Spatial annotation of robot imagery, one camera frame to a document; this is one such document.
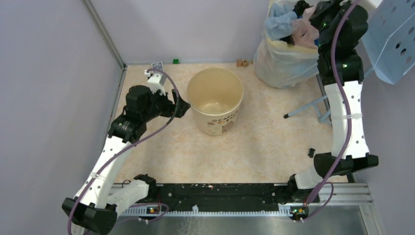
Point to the aluminium corner frame post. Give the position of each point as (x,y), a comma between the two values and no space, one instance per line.
(96,19)

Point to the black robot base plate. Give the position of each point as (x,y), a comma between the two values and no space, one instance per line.
(226,197)

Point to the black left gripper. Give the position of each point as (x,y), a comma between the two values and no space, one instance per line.
(171,108)

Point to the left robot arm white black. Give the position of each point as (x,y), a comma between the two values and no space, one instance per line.
(146,113)

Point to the white toothed cable rail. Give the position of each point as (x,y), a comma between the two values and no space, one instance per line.
(143,211)

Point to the large translucent bag of bags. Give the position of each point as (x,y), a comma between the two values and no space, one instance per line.
(277,61)

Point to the cream capybara trash bin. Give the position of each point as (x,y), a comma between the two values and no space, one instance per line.
(215,96)

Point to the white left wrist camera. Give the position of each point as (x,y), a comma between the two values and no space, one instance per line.
(155,82)

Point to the small black clip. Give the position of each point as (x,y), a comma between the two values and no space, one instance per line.
(311,152)

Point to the pink plastic trash bag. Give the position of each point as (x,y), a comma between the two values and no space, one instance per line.
(304,34)

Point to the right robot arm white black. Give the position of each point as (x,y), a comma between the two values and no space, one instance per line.
(341,24)

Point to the perforated light blue panel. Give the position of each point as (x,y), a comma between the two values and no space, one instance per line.
(390,39)

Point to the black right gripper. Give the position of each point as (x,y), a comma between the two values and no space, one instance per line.
(322,8)

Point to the light blue tripod stand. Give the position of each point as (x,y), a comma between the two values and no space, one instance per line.
(333,106)

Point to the small wooden blocks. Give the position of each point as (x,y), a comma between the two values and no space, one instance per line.
(243,63)

